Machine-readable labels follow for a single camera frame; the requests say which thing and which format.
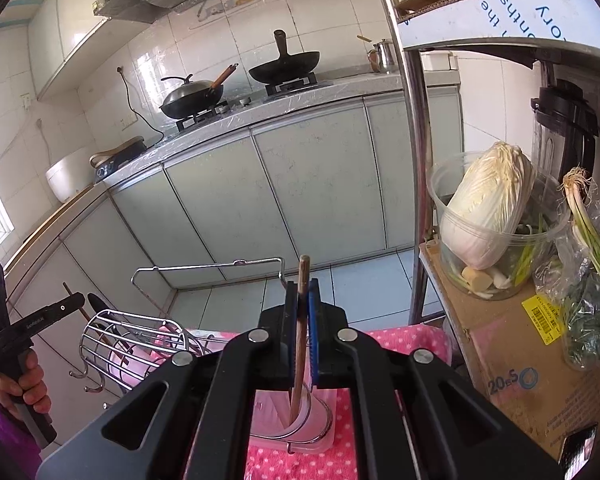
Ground grey kitchen base cabinets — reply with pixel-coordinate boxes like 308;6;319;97
0;77;466;461

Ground pink polka dot cloth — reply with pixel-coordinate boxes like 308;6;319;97
185;324;454;480

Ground gas stove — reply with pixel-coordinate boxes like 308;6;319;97
175;72;319;134

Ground black electric cooker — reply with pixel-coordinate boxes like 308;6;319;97
89;136;149;184

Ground black wok with lid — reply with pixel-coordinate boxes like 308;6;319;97
159;63;240;120

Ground pink wire utensil rack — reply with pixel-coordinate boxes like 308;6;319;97
69;257;337;457

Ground green onions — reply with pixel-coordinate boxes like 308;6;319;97
560;166;600;302

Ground white wall cabinets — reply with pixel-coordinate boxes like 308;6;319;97
27;0;146;102

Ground person's left hand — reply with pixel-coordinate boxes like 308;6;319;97
0;349;48;419

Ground cardboard box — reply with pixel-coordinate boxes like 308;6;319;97
419;240;600;462

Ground white rice cooker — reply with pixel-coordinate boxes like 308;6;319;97
45;154;99;205

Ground metal storage shelf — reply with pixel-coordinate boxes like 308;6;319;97
367;0;600;332

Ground black spoon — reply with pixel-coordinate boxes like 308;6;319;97
87;292;114;351

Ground black blender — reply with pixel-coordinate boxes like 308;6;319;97
530;60;600;187

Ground black power cable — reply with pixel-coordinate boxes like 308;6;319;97
116;66;165;147

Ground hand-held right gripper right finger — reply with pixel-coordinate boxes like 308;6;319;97
307;277;569;480

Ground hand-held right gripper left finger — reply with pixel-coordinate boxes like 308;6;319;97
35;281;306;480

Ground brown jar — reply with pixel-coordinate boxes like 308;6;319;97
356;35;381;72

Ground napa cabbage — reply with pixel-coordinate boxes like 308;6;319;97
439;141;537;272

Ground clear plastic tub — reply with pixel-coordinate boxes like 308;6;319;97
426;150;572;302

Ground person's left forearm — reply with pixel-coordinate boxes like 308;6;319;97
0;385;43;480

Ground wooden chopstick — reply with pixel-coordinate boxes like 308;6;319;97
62;281;116;349
289;255;311;427

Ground plastic bag of greens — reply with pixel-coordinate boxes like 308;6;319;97
532;195;600;372

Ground steel kettle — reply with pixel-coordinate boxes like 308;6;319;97
369;38;399;74

